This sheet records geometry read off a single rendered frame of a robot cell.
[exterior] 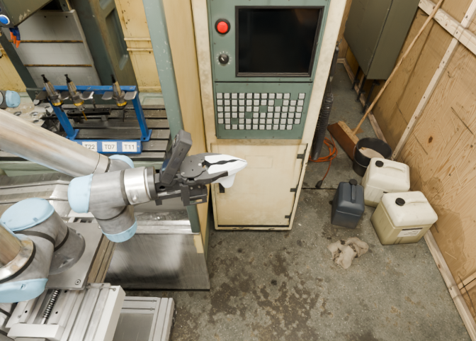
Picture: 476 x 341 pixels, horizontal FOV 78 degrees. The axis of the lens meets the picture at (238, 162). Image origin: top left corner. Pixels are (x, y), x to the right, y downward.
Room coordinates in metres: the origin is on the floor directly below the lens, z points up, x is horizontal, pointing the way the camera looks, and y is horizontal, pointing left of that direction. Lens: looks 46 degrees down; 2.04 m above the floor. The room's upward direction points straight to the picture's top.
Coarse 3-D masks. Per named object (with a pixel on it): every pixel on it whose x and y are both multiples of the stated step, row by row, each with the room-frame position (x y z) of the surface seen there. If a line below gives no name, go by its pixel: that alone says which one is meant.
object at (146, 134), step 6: (138, 96) 1.34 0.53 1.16; (132, 102) 1.31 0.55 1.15; (138, 102) 1.32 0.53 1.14; (138, 108) 1.31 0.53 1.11; (138, 114) 1.31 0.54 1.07; (138, 120) 1.31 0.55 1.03; (144, 120) 1.34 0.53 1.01; (144, 126) 1.31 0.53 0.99; (144, 132) 1.31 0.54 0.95; (150, 132) 1.35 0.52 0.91; (144, 138) 1.29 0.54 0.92
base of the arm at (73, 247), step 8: (72, 232) 0.49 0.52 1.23; (64, 240) 0.44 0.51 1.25; (72, 240) 0.46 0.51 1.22; (80, 240) 0.48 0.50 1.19; (56, 248) 0.42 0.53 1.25; (64, 248) 0.43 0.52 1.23; (72, 248) 0.44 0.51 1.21; (80, 248) 0.45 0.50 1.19; (56, 256) 0.41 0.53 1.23; (64, 256) 0.41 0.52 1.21; (72, 256) 0.42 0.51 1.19; (80, 256) 0.44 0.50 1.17; (56, 264) 0.39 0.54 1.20; (64, 264) 0.40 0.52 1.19; (72, 264) 0.41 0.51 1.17; (56, 272) 0.38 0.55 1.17
